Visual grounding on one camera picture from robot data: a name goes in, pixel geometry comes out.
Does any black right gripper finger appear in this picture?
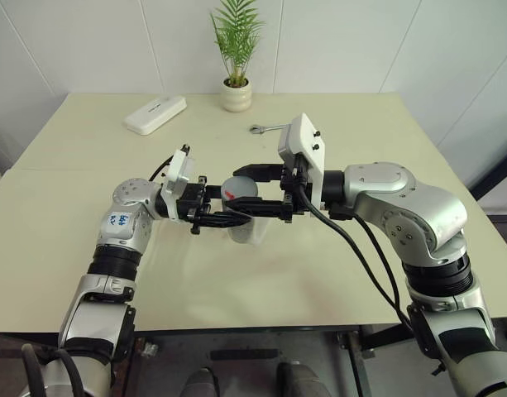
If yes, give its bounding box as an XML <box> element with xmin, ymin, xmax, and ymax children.
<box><xmin>232</xmin><ymin>163</ymin><xmax>285</xmax><ymax>184</ymax></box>
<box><xmin>223</xmin><ymin>198</ymin><xmax>287</xmax><ymax>219</ymax></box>

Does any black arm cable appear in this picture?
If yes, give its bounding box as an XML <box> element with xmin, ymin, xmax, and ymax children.
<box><xmin>296</xmin><ymin>165</ymin><xmax>414</xmax><ymax>332</ymax></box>
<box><xmin>147</xmin><ymin>153</ymin><xmax>175</xmax><ymax>182</ymax></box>
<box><xmin>329</xmin><ymin>206</ymin><xmax>412</xmax><ymax>320</ymax></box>
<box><xmin>20</xmin><ymin>342</ymin><xmax>88</xmax><ymax>397</ymax></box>

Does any black metal table frame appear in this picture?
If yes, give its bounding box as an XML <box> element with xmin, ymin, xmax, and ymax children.
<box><xmin>112</xmin><ymin>322</ymin><xmax>415</xmax><ymax>397</ymax></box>

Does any white rectangular case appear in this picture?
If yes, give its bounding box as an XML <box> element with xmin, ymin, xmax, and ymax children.
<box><xmin>123</xmin><ymin>95</ymin><xmax>187</xmax><ymax>136</ymax></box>

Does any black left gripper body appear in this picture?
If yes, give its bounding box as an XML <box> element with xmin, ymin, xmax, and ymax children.
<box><xmin>176</xmin><ymin>175</ymin><xmax>215</xmax><ymax>235</ymax></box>

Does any green plant in white pot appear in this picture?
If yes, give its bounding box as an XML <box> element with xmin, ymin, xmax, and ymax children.
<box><xmin>209</xmin><ymin>0</ymin><xmax>266</xmax><ymax>113</ymax></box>

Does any grey table caster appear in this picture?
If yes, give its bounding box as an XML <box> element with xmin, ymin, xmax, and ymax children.
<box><xmin>139</xmin><ymin>338</ymin><xmax>160</xmax><ymax>359</ymax></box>

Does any silver wrench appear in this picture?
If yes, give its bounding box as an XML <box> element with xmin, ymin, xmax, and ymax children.
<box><xmin>248</xmin><ymin>122</ymin><xmax>288</xmax><ymax>136</ymax></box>

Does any dark grey rounded shape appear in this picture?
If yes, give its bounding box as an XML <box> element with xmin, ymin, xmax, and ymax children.
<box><xmin>185</xmin><ymin>366</ymin><xmax>219</xmax><ymax>397</ymax></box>
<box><xmin>275</xmin><ymin>361</ymin><xmax>321</xmax><ymax>397</ymax></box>

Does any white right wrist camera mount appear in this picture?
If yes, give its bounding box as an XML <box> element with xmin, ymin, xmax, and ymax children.
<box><xmin>276</xmin><ymin>112</ymin><xmax>327</xmax><ymax>208</ymax></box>

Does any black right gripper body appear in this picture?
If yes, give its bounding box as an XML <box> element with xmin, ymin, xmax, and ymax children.
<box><xmin>279</xmin><ymin>155</ymin><xmax>316</xmax><ymax>227</ymax></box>

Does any clear plastic container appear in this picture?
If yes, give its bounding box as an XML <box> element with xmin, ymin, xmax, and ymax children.
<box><xmin>226</xmin><ymin>217</ymin><xmax>274</xmax><ymax>246</ymax></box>

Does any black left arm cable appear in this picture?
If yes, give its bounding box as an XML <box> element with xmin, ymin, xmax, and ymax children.
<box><xmin>147</xmin><ymin>153</ymin><xmax>175</xmax><ymax>182</ymax></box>
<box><xmin>20</xmin><ymin>342</ymin><xmax>88</xmax><ymax>397</ymax></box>

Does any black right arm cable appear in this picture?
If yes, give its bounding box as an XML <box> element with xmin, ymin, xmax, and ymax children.
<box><xmin>329</xmin><ymin>206</ymin><xmax>412</xmax><ymax>320</ymax></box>
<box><xmin>296</xmin><ymin>165</ymin><xmax>414</xmax><ymax>332</ymax></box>

